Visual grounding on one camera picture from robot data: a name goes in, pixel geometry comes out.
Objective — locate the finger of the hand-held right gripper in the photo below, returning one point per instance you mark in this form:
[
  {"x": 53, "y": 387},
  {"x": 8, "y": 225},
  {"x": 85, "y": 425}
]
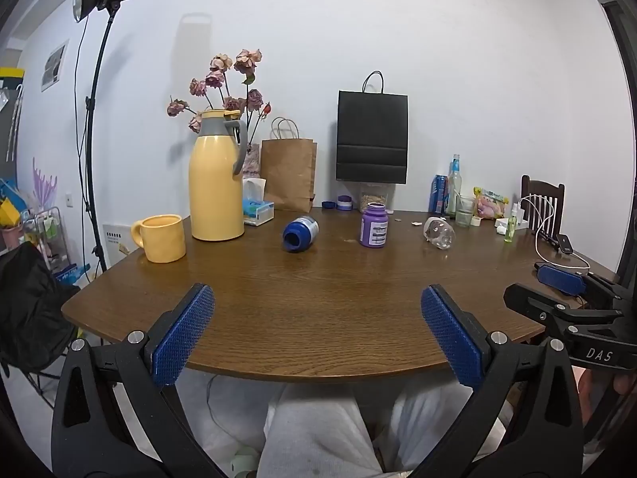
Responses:
[
  {"x": 562, "y": 279},
  {"x": 535, "y": 306}
]

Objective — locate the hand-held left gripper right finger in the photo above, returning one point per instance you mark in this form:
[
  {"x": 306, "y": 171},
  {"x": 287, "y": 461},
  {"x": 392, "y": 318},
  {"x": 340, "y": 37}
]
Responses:
[{"x": 450, "y": 341}]

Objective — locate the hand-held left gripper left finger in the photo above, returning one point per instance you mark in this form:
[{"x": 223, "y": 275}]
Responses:
[{"x": 183, "y": 341}]

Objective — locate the clear plastic cup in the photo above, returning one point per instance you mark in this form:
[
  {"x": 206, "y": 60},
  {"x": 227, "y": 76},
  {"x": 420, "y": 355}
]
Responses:
[{"x": 440, "y": 233}]

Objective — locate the person's right hand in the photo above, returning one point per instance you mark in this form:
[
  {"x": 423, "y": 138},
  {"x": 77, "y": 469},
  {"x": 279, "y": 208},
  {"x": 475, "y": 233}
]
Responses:
[{"x": 624, "y": 384}]

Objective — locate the small black device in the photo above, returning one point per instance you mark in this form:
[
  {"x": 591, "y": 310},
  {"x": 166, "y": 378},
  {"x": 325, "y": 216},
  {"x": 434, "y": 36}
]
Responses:
[{"x": 565, "y": 244}]

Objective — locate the white charger box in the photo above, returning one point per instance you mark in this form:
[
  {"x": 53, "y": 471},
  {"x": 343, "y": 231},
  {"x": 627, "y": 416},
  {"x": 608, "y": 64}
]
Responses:
[{"x": 520, "y": 221}]

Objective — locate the small green spray bottle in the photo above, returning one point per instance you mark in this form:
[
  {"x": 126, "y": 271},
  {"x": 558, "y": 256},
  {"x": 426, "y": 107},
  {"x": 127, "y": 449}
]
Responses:
[{"x": 509, "y": 226}]

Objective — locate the dark wooden chair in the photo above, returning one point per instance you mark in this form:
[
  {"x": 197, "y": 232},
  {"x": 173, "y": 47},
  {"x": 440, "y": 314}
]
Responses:
[{"x": 542, "y": 191}]

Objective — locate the yellow ceramic mug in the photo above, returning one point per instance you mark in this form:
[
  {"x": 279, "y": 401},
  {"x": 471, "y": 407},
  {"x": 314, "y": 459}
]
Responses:
[{"x": 161, "y": 239}]

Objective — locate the colourful snack packet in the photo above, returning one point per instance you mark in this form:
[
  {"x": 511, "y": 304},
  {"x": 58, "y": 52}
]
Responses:
[{"x": 490, "y": 201}]

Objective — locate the clear drinking glass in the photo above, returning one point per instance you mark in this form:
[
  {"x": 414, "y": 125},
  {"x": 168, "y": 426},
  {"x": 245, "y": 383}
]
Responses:
[{"x": 465, "y": 211}]

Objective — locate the white printed board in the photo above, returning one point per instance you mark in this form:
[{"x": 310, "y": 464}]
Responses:
[{"x": 115, "y": 241}]

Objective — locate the purple bottle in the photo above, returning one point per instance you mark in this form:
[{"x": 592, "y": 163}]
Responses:
[{"x": 374, "y": 226}]

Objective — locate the glass bottle with blue cap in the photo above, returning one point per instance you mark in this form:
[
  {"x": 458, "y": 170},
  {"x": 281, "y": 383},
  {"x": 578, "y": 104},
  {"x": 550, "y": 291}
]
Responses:
[{"x": 454, "y": 184}]

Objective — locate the blue drink can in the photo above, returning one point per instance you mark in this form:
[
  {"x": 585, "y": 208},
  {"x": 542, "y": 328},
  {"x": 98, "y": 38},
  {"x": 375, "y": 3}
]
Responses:
[{"x": 438, "y": 194}]

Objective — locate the blue tissue box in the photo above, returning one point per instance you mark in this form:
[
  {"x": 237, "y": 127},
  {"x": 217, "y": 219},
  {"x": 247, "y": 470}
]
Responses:
[{"x": 258, "y": 209}]

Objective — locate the black jacket on chair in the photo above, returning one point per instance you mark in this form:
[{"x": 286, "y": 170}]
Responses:
[{"x": 30, "y": 308}]

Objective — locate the blue jar with silver label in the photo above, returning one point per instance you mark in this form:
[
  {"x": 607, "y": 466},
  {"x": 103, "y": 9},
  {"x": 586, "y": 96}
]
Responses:
[{"x": 299, "y": 234}]

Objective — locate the yellow thermos jug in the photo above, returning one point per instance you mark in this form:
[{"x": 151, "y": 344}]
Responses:
[{"x": 215, "y": 184}]

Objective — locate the person's legs in white pants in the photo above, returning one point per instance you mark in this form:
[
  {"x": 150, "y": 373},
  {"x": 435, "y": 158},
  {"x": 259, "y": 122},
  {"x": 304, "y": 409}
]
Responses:
[{"x": 318, "y": 438}]

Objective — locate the clear grain container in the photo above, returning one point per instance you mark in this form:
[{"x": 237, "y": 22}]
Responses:
[{"x": 375, "y": 193}]

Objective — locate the small jar with blue lid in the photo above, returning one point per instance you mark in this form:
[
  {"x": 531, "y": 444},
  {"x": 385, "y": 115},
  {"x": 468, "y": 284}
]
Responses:
[{"x": 344, "y": 203}]

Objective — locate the brown paper bag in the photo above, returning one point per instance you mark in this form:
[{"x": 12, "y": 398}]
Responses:
[{"x": 288, "y": 174}]

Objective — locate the black paper bag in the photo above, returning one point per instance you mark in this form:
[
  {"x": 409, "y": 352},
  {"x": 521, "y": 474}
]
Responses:
[{"x": 372, "y": 134}]

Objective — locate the black light stand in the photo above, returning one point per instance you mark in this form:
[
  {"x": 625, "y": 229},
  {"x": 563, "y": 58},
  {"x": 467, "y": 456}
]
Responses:
[{"x": 89, "y": 134}]

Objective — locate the dried pink roses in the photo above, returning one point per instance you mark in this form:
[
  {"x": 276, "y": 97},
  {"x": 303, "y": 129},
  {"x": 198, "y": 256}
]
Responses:
[{"x": 219, "y": 77}]

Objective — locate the white wall socket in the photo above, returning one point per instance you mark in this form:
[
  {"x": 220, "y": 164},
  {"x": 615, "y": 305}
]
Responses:
[{"x": 69, "y": 200}]

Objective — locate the purple wall decal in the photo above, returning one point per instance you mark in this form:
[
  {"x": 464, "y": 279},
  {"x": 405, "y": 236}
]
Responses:
[{"x": 44, "y": 184}]

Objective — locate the wall picture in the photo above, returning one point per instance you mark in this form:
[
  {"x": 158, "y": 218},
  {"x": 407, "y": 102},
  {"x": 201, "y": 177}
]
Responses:
[{"x": 53, "y": 65}]

